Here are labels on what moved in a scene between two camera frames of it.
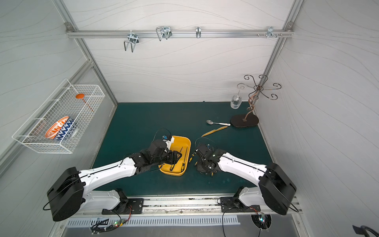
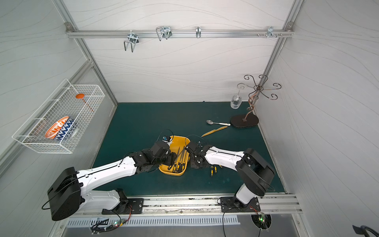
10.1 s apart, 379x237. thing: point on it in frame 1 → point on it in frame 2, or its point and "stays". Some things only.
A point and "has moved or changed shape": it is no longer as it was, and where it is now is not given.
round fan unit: x=263 y=221 stays
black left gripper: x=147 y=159 stays
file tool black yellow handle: x=191 y=158 has moved or changed shape
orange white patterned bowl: x=59 y=129 stays
